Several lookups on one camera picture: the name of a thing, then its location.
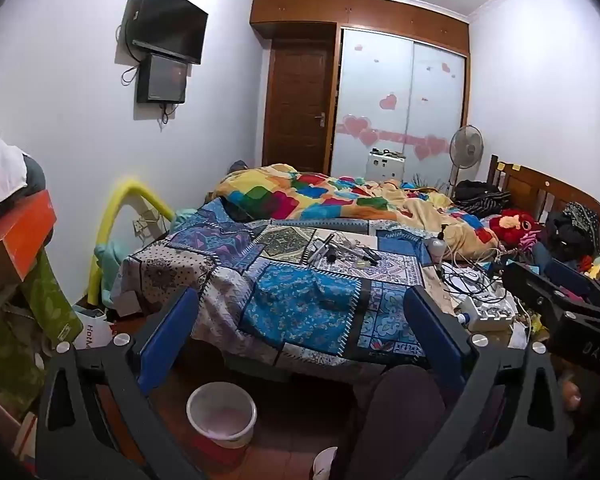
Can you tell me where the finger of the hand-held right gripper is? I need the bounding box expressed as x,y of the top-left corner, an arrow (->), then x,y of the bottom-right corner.
547,258 -> 600,311
501,261 -> 600,328

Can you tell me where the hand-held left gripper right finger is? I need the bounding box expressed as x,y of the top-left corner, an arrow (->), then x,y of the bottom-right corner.
402,286 -> 573,480

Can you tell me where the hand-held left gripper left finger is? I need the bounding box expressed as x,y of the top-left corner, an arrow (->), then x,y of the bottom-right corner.
34,286 -> 206,480

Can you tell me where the white plastic bucket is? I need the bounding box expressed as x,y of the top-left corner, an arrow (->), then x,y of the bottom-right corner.
186,381 -> 258,451

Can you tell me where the pile of small bed clutter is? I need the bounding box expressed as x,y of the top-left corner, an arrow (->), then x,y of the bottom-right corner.
300,232 -> 384,267

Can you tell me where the person's right hand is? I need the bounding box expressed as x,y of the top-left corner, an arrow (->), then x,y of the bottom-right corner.
562,377 -> 584,413

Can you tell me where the black patterned bag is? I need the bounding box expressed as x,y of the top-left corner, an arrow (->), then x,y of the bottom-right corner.
542,202 -> 600,262

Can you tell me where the white power strip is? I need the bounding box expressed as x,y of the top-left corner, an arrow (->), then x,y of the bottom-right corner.
467,304 -> 517,332

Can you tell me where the red plush toy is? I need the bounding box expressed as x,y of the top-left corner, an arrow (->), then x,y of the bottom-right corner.
490,209 -> 543,247

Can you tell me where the white bag with red print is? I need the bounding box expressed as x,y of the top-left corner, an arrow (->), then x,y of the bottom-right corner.
72,310 -> 118,352

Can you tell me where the white pump bottle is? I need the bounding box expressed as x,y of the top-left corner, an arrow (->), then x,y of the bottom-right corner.
425,222 -> 451,264

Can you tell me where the person's leg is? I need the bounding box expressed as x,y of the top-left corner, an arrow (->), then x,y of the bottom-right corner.
330,365 -> 448,480

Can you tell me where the teal cloth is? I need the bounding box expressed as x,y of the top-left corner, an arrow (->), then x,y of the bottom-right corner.
95,209 -> 193,307

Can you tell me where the brown wooden headboard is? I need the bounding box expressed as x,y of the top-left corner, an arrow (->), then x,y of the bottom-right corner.
487,155 -> 600,281

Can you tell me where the black striped clothing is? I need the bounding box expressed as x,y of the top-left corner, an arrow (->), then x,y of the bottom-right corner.
452,180 -> 516,218

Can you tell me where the green printed bag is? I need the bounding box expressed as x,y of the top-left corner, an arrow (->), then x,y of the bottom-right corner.
0,250 -> 86,411

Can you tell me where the blue patchwork bed cover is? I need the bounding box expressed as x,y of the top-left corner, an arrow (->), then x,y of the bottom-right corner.
122,197 -> 476,367

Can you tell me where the standing electric fan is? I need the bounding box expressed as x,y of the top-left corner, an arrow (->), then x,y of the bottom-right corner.
447,125 -> 484,196

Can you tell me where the white slipper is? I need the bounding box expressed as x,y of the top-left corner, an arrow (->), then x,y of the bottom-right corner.
312,447 -> 339,480

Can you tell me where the small white cabinet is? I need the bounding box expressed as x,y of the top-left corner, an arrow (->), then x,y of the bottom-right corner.
366,150 -> 406,181

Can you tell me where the orange cardboard box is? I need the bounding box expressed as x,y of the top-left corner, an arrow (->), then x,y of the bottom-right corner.
0,190 -> 58,282

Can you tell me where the colourful patch fleece blanket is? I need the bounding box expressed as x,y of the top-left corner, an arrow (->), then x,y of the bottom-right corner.
215,162 -> 501,261

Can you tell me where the dark grey cloth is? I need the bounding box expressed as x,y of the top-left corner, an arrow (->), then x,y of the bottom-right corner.
22,155 -> 48,202

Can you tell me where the wardrobe with heart stickers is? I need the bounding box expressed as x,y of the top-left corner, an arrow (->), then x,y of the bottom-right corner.
330,27 -> 468,186

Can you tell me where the brown wooden door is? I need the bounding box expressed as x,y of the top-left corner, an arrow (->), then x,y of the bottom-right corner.
262,37 -> 337,173

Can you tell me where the brown overhead wooden cabinet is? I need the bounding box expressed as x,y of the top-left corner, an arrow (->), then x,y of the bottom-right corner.
250,0 -> 470,53

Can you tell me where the tangle of charging cables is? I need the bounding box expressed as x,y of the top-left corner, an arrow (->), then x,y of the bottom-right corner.
437,245 -> 523,311

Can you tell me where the yellow foam bed rail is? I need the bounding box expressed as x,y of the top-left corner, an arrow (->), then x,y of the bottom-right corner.
89,176 -> 176,307

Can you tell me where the small black wall monitor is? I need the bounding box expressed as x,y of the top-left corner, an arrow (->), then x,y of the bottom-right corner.
136,52 -> 188,106

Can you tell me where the black wall television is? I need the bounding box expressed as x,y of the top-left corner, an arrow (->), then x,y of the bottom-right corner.
131,0 -> 209,66

